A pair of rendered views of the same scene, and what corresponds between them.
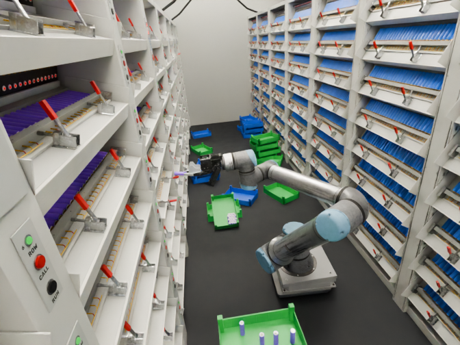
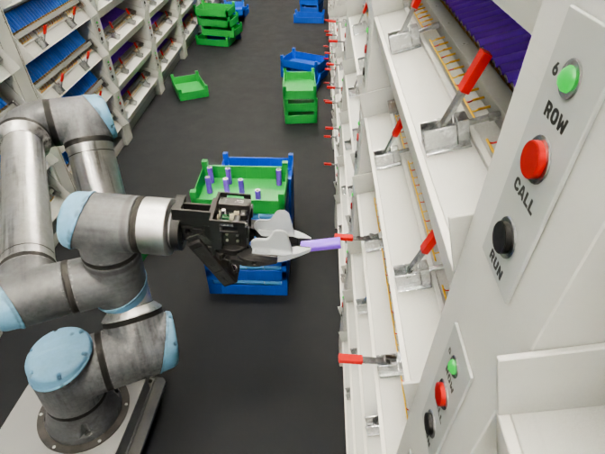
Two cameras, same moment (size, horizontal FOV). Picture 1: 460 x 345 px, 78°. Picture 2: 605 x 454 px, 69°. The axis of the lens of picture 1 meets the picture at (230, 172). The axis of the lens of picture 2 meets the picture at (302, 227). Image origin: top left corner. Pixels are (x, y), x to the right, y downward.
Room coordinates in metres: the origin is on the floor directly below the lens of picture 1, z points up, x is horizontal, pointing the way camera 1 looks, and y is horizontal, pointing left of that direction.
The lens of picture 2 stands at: (1.84, 0.29, 1.29)
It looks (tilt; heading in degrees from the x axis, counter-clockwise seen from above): 40 degrees down; 187
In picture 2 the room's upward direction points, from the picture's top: straight up
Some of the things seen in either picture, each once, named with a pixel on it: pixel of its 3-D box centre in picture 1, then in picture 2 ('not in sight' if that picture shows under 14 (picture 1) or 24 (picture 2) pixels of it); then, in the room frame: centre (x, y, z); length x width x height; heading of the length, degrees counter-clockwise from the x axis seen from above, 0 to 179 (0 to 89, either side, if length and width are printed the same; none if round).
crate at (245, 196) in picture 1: (239, 195); not in sight; (2.39, -0.08, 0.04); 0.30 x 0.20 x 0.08; 62
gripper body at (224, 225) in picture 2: (211, 163); (213, 226); (1.34, 0.09, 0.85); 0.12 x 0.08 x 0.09; 95
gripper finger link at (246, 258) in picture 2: not in sight; (250, 252); (1.36, 0.15, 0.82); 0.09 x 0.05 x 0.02; 90
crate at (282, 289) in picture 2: not in sight; (250, 268); (0.66, -0.06, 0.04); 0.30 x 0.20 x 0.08; 95
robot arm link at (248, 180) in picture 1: (249, 177); (110, 275); (1.36, -0.10, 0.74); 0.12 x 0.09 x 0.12; 123
